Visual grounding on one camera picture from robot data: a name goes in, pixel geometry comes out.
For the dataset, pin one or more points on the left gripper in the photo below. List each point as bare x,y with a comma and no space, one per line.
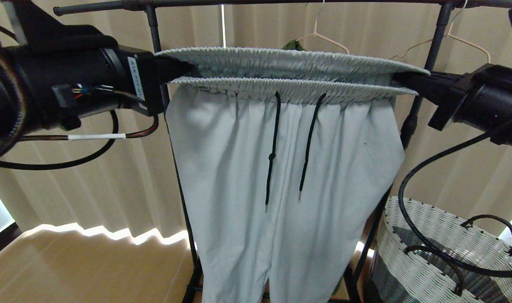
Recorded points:
70,80

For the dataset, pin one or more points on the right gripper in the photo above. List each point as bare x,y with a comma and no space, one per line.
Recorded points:
492,105

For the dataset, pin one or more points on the pink clothes hanger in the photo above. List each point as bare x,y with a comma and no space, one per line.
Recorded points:
470,44
332,42

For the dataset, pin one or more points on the pale grey shorts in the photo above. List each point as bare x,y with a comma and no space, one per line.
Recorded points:
239,168

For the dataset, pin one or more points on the green long-sleeved shirt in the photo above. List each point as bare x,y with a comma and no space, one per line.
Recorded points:
294,45

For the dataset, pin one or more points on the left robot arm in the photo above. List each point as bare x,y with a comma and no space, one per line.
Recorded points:
96,136

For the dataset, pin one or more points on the black clothes rack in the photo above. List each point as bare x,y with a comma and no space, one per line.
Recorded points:
153,25

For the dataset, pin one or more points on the white laundry basket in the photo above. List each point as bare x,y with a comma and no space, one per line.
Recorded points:
407,269

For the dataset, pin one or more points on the beige curtain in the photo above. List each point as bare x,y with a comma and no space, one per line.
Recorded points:
92,189

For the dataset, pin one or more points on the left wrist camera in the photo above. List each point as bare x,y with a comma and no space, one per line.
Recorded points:
49,29

